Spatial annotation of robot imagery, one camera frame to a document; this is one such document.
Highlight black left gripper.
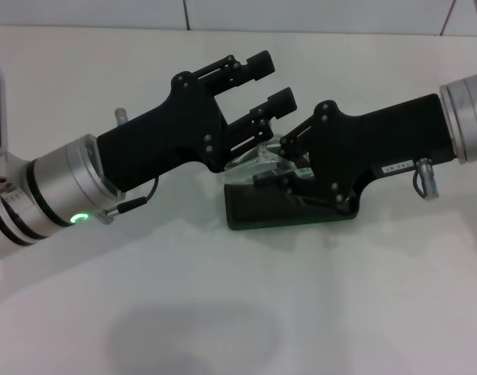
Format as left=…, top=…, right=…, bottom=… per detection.
left=95, top=72, right=230, bottom=192

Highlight clear frame glasses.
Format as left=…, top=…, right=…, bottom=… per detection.
left=222, top=134, right=314, bottom=184

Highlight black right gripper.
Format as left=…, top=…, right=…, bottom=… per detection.
left=253, top=93, right=457, bottom=214

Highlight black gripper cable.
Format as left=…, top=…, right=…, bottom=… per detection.
left=99, top=177, right=160, bottom=226
left=412, top=158, right=441, bottom=202

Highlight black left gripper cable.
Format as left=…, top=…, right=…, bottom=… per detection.
left=99, top=177, right=160, bottom=226

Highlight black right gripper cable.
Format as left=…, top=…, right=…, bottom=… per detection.
left=412, top=158, right=441, bottom=202

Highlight green glasses case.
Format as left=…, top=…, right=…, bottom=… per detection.
left=222, top=132, right=360, bottom=232

